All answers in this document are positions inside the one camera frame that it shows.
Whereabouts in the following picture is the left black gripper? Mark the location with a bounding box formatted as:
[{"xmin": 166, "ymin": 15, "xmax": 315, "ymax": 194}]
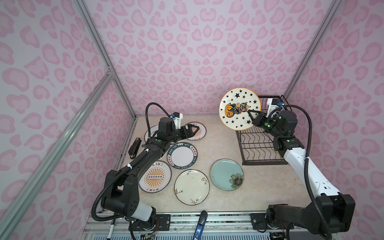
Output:
[{"xmin": 167, "ymin": 124, "xmax": 199, "ymax": 144}]

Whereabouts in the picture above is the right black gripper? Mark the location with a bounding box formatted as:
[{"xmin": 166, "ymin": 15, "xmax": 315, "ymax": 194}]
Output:
[{"xmin": 248, "ymin": 109, "xmax": 284, "ymax": 138}]

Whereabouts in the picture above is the star and cat plate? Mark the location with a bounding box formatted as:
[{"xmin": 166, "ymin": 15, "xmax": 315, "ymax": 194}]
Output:
[{"xmin": 219, "ymin": 88, "xmax": 262, "ymax": 131}]

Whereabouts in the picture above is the light teal flower plate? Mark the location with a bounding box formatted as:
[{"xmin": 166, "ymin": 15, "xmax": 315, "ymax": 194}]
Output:
[{"xmin": 210, "ymin": 159, "xmax": 244, "ymax": 191}]

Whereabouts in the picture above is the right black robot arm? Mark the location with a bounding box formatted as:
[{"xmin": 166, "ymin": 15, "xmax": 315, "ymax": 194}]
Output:
[{"xmin": 248, "ymin": 107, "xmax": 356, "ymax": 240}]

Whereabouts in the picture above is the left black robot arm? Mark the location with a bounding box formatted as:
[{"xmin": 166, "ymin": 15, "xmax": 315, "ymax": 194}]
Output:
[{"xmin": 91, "ymin": 115, "xmax": 199, "ymax": 230}]

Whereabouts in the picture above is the small orange sunburst plate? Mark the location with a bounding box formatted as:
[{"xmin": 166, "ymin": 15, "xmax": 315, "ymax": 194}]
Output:
[{"xmin": 188, "ymin": 122, "xmax": 207, "ymax": 141}]

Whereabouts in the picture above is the green rim lettered plate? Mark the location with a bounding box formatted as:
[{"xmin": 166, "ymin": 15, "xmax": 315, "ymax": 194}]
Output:
[{"xmin": 167, "ymin": 142, "xmax": 198, "ymax": 170}]

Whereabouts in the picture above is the white plate grey cloud outline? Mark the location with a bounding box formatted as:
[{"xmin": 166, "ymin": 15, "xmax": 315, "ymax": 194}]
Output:
[{"xmin": 144, "ymin": 125, "xmax": 159, "ymax": 142}]

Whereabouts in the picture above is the cream floral branch plate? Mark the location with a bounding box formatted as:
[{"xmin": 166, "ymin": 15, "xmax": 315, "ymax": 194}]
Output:
[{"xmin": 174, "ymin": 170, "xmax": 210, "ymax": 206}]

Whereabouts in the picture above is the large orange sunburst plate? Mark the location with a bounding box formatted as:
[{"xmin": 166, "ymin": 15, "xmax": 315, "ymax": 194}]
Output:
[{"xmin": 139, "ymin": 161, "xmax": 172, "ymax": 194}]

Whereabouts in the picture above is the black stapler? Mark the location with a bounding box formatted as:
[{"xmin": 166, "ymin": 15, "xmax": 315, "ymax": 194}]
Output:
[{"xmin": 128, "ymin": 138, "xmax": 142, "ymax": 160}]

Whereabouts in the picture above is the black marker pen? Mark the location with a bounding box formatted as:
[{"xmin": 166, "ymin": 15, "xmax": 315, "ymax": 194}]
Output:
[{"xmin": 107, "ymin": 219, "xmax": 116, "ymax": 240}]

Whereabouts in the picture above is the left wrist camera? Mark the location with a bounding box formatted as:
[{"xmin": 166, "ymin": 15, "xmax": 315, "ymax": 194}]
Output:
[{"xmin": 171, "ymin": 112, "xmax": 184, "ymax": 130}]

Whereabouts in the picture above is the black wire dish rack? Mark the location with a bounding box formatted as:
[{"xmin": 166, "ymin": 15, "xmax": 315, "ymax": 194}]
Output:
[{"xmin": 236, "ymin": 96, "xmax": 288, "ymax": 166}]

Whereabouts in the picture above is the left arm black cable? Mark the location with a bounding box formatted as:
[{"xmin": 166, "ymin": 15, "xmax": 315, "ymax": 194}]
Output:
[{"xmin": 145, "ymin": 102, "xmax": 172, "ymax": 142}]

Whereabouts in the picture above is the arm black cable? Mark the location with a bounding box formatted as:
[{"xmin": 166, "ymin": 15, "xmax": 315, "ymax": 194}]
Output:
[
  {"xmin": 268, "ymin": 104, "xmax": 334, "ymax": 240},
  {"xmin": 145, "ymin": 102, "xmax": 172, "ymax": 142}
]

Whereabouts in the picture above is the blue handled tool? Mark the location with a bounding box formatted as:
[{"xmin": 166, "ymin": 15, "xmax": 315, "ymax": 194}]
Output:
[{"xmin": 193, "ymin": 211, "xmax": 208, "ymax": 240}]

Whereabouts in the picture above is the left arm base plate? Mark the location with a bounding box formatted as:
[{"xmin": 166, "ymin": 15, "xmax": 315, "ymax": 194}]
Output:
[{"xmin": 129, "ymin": 214, "xmax": 171, "ymax": 232}]

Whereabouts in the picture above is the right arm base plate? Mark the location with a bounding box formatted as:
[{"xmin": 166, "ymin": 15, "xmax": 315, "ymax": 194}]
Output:
[{"xmin": 250, "ymin": 213, "xmax": 286, "ymax": 233}]

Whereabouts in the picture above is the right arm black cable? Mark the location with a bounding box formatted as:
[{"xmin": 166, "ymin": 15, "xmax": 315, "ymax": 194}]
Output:
[{"xmin": 268, "ymin": 104, "xmax": 334, "ymax": 240}]

